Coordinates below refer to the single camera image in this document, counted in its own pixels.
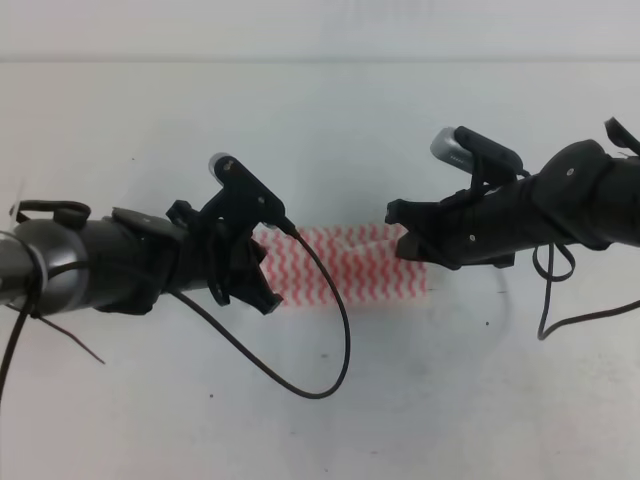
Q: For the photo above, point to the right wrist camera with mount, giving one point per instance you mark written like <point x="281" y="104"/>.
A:
<point x="491" y="165"/>

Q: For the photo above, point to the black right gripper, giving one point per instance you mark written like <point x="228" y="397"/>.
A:
<point x="472" y="229"/>

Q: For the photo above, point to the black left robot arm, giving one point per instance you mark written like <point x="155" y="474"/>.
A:
<point x="125" y="261"/>

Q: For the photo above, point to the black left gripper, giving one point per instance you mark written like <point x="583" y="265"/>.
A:
<point x="224" y="259"/>

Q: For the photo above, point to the pink white striped towel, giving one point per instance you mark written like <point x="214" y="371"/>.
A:
<point x="360" y="259"/>

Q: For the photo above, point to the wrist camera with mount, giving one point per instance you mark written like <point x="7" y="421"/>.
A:
<point x="491" y="165"/>
<point x="243" y="201"/>

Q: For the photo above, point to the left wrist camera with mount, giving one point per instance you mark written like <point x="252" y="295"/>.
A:
<point x="243" y="201"/>

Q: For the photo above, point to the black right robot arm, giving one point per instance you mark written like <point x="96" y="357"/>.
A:
<point x="582" y="195"/>

